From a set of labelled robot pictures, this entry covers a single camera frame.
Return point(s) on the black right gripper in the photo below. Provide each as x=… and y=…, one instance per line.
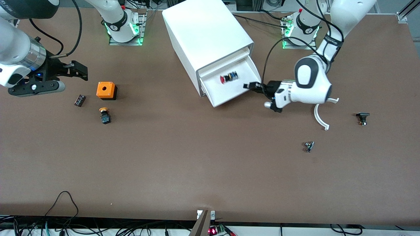
x=53, y=70

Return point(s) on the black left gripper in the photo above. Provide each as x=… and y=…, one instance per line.
x=271, y=88

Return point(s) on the white drawer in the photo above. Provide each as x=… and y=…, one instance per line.
x=229, y=93
x=226, y=61

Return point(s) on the red push button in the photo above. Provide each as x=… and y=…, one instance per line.
x=226, y=78

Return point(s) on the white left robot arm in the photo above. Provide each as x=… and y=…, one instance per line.
x=311, y=82

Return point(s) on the white drawer front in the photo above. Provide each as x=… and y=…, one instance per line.
x=226, y=61

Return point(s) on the yellow push button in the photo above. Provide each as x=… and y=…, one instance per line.
x=105, y=117

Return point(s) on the white drawer cabinet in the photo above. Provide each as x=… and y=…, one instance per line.
x=203, y=29

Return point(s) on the small black cylindrical component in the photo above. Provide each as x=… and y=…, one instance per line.
x=79, y=100

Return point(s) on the orange box with hole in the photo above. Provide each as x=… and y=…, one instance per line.
x=105, y=90

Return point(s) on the chrome valve fitting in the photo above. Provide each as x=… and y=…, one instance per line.
x=308, y=146

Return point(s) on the circuit board with red light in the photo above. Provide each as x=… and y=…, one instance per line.
x=217, y=230

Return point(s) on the aluminium profile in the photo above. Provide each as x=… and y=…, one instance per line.
x=405, y=14

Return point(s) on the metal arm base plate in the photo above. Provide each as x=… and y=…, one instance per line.
x=297, y=47
x=137, y=32

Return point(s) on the black knob switch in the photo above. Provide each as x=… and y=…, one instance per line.
x=362, y=115

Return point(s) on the small white bracket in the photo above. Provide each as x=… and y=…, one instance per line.
x=213, y=215

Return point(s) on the grey metal post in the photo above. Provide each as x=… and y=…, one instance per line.
x=200, y=226

